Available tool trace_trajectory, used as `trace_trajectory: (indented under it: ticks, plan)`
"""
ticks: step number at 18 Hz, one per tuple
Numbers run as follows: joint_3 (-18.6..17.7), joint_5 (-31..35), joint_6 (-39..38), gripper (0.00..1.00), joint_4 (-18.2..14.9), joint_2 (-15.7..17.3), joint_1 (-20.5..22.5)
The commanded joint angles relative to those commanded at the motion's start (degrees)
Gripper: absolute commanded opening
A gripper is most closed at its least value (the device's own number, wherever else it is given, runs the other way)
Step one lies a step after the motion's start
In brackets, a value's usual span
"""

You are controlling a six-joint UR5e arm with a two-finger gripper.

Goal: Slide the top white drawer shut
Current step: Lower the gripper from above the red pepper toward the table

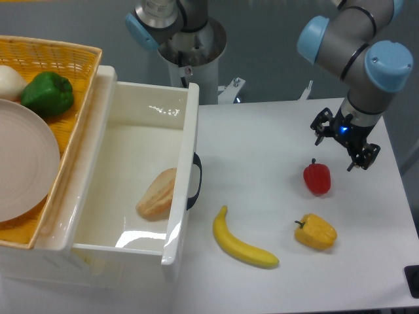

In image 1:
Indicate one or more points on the yellow banana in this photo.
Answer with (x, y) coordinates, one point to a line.
(238, 249)

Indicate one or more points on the black object at table edge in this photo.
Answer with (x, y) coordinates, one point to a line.
(412, 277)

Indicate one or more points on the red bell pepper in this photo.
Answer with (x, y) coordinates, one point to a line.
(317, 178)

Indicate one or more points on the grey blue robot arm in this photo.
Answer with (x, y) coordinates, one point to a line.
(344, 46)

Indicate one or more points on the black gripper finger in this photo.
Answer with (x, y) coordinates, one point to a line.
(363, 156)
(321, 125)

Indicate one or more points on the bread loaf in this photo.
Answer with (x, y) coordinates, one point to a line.
(157, 200)

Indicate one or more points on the green bell pepper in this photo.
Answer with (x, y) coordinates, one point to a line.
(48, 94)

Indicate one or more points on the white drawer cabinet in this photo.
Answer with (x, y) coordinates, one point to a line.
(54, 257)

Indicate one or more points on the yellow wicker basket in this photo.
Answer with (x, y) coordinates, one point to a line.
(79, 64)

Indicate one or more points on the white drawer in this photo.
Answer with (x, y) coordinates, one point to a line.
(149, 129)

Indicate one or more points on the yellow bell pepper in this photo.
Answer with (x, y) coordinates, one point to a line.
(315, 232)

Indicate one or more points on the white onion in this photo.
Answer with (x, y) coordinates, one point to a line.
(12, 84)

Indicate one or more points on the beige round plate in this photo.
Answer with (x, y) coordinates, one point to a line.
(30, 159)

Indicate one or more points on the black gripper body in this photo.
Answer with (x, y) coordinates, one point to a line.
(350, 135)

